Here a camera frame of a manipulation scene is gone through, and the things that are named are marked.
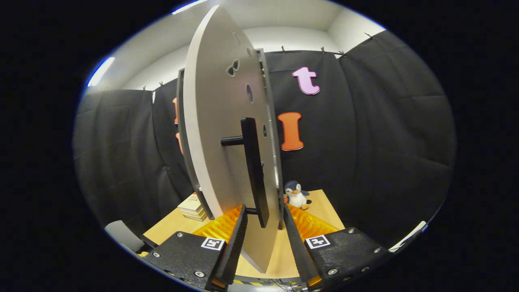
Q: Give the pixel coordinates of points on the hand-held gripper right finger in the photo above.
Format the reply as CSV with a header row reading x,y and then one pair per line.
x,y
298,247

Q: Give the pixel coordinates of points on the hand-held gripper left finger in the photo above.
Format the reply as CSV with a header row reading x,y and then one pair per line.
x,y
237,247

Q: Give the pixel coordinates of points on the beige shoe cabinet door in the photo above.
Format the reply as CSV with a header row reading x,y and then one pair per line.
x,y
211,121

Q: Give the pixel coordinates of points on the dark grey shoe cabinet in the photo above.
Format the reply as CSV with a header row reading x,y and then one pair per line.
x,y
181,121

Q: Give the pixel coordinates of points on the yellow-edged book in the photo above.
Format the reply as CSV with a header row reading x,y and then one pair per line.
x,y
196,217

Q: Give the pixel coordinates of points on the penguin plush toy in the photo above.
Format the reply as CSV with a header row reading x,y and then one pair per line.
x,y
296,196

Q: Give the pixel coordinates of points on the beige cover book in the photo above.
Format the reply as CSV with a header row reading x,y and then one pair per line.
x,y
190,202

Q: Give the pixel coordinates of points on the black backdrop cloth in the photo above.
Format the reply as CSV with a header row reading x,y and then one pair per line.
x,y
365,142

